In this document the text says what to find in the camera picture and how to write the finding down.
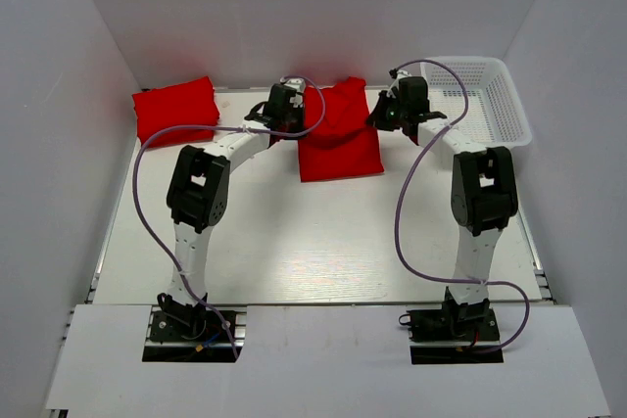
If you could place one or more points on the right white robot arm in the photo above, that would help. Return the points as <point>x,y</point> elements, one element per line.
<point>483,189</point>

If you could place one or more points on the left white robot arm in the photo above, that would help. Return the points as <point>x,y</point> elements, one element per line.
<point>198,191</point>

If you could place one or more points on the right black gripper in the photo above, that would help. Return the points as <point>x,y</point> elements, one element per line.
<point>377,118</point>

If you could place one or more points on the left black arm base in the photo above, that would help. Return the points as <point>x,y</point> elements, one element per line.
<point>169,341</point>

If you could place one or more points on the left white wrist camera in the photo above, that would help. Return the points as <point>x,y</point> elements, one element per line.
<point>297,83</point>

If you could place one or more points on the white plastic basket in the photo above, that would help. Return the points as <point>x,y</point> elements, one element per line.
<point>495,114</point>

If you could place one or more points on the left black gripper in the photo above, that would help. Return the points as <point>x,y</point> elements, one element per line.
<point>299,110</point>

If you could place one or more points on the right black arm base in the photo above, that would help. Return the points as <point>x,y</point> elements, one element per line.
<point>435,340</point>

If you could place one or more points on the folded red t shirt stack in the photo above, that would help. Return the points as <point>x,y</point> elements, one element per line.
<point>186,103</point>

